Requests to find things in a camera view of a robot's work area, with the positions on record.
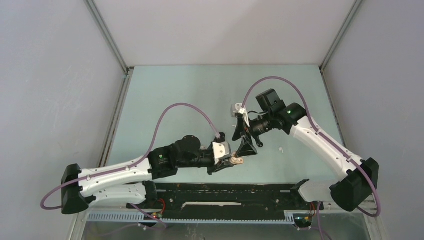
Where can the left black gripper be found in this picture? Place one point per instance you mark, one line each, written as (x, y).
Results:
(223, 164)

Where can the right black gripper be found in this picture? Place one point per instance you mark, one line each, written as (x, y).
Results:
(246, 148)

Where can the beige earbud case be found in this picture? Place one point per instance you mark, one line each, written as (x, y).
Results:
(236, 160)

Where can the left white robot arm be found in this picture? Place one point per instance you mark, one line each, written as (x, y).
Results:
(132, 181)

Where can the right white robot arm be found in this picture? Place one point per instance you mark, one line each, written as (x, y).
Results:
(355, 178)

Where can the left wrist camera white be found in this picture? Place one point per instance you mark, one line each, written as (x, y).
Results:
(221, 151)

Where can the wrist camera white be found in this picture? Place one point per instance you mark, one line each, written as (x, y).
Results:
(237, 110)
(221, 151)

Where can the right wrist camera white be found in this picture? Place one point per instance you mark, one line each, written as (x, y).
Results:
(237, 110)

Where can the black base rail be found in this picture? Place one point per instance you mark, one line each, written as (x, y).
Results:
(226, 201)

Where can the grey cable duct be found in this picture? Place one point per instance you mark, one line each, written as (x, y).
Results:
(138, 217)

